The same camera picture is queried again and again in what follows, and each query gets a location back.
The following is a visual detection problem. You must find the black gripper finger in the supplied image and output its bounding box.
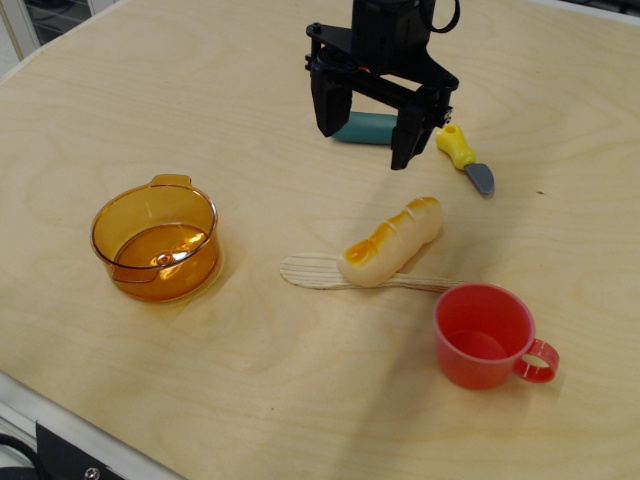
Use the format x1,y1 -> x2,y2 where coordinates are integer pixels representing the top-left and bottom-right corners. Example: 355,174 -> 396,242
312,64 -> 354,137
391,106 -> 434,170

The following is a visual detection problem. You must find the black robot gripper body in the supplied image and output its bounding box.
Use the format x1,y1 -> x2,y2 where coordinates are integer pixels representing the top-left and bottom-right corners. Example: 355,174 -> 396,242
306,1 -> 459,125

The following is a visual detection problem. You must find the green toy cucumber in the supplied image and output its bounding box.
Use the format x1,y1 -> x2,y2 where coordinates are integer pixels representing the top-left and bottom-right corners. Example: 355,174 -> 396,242
332,112 -> 397,146

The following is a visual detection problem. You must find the red plastic cup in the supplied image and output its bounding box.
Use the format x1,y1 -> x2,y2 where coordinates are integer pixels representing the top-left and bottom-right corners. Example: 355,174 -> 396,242
433,283 -> 560,390

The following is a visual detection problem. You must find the toy bread loaf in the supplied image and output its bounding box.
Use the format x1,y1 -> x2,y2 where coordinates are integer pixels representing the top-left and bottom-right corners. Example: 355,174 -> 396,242
337,197 -> 443,287

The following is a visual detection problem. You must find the wooden spatula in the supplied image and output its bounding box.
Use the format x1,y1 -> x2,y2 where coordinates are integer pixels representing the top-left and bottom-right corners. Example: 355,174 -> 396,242
279,253 -> 463,293

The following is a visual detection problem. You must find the orange transparent toy pot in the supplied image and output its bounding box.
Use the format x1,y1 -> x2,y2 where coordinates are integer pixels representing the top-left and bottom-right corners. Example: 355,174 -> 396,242
91,174 -> 223,302

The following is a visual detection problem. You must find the yellow handled toy knife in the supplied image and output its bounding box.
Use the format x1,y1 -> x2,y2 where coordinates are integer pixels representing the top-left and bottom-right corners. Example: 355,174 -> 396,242
436,124 -> 495,196

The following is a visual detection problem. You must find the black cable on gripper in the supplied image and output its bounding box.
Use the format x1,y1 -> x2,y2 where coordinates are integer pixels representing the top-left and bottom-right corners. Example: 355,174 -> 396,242
418,0 -> 462,34

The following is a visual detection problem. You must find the aluminium table frame rail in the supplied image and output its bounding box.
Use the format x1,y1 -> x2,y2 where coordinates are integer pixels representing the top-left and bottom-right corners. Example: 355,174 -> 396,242
1,374 -> 181,479

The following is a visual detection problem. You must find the black bracket with screw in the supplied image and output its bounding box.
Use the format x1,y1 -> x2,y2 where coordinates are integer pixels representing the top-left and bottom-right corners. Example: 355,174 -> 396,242
36,423 -> 123,480

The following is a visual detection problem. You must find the black cable at corner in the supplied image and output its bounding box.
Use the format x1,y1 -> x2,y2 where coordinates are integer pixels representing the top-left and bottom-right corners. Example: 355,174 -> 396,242
0,433 -> 51,480

